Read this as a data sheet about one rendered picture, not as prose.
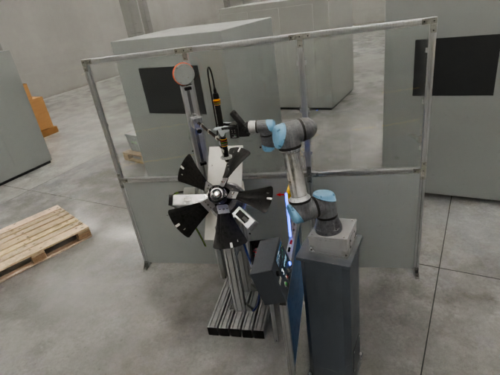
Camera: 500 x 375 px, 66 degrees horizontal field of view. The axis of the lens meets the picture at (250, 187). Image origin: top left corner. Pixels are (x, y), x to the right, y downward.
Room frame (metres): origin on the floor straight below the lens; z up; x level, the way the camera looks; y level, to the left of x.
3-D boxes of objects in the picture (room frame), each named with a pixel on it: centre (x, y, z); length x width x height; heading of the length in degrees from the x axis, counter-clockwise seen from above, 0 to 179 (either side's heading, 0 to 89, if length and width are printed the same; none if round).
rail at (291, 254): (2.05, -0.20, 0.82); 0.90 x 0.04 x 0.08; 164
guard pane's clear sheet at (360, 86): (2.94, -0.08, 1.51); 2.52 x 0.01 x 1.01; 74
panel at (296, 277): (2.05, -0.20, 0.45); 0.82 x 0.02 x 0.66; 164
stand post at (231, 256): (2.38, 0.22, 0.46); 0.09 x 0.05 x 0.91; 74
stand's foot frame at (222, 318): (2.47, 0.19, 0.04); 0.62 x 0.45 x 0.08; 164
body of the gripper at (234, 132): (2.22, 0.01, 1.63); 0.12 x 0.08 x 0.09; 74
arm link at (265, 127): (2.18, -0.14, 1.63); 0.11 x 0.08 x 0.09; 74
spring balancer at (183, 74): (2.92, 0.36, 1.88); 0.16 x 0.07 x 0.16; 109
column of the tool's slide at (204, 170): (2.92, 0.36, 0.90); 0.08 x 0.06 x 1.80; 109
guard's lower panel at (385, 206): (2.94, -0.08, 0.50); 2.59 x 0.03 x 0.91; 74
